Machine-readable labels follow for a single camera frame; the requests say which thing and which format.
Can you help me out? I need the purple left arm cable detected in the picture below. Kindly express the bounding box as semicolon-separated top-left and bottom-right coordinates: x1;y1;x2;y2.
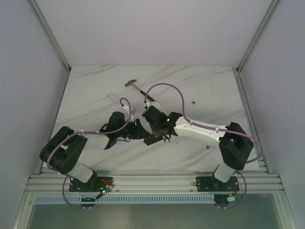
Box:
47;97;134;211

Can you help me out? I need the clear plastic fuse box cover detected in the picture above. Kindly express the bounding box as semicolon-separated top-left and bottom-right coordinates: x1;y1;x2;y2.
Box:
106;93;120;104

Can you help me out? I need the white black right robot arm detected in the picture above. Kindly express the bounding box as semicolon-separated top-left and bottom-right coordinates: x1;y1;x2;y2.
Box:
142;105;254;191

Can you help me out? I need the aluminium front rail base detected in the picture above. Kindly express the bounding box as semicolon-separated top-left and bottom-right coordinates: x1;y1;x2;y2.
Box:
24;169;284;194

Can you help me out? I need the aluminium frame rail right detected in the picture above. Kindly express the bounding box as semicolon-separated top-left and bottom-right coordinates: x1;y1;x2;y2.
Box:
235;0;282;72

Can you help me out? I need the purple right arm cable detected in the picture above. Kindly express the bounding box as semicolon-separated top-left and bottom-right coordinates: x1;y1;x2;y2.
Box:
143;83;265;210

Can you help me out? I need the white slotted cable duct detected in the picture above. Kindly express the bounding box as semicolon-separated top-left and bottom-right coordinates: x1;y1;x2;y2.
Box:
33;193;216;205

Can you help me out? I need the black fuse box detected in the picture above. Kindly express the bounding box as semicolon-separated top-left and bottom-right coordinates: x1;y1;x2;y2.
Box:
143;134;163;146

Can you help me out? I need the claw hammer black handle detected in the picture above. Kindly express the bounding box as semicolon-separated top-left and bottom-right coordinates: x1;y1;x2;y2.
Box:
124;79;155;102

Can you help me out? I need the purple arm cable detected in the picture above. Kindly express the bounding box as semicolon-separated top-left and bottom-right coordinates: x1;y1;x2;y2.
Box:
143;83;265;210
47;97;134;211

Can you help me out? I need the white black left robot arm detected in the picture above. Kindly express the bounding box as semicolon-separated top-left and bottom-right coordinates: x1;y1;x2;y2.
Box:
40;112;152;192

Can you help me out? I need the aluminium frame post left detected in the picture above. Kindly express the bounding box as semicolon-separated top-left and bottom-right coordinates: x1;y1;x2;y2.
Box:
28;0;71;72

